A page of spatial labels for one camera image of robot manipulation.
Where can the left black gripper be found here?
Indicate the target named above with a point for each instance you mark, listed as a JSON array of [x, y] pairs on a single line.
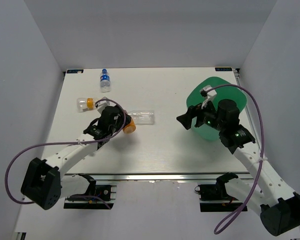
[[121, 118]]

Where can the green plastic bin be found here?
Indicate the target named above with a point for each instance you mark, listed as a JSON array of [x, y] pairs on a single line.
[[231, 93]]

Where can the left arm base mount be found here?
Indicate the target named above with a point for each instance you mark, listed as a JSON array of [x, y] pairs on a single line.
[[83, 192]]

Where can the right blue table sticker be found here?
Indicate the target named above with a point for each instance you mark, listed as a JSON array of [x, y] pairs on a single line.
[[223, 69]]

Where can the blue table sticker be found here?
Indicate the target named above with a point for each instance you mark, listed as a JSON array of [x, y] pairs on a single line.
[[74, 71], [223, 69]]

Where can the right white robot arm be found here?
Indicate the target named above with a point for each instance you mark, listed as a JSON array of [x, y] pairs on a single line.
[[276, 203]]

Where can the left blue table sticker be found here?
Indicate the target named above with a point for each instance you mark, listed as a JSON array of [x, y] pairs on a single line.
[[74, 71]]

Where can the blue cap water bottle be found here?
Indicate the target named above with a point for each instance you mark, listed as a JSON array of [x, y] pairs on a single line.
[[105, 82]]

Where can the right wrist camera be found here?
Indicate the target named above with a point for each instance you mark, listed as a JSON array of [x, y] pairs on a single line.
[[208, 93]]

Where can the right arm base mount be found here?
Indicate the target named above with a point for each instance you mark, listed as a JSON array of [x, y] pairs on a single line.
[[213, 198]]

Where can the orange juice bottle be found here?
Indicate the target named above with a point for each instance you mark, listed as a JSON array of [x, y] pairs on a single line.
[[129, 126]]

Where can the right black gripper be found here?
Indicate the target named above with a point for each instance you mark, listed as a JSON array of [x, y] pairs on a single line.
[[192, 112]]

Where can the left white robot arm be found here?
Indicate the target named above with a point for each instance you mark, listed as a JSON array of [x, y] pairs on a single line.
[[46, 180]]

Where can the large clear plastic bottle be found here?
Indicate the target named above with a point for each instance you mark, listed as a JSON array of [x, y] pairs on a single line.
[[142, 117]]

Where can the small bottle yellow cap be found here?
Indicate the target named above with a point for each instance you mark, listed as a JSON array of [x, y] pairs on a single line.
[[86, 104]]

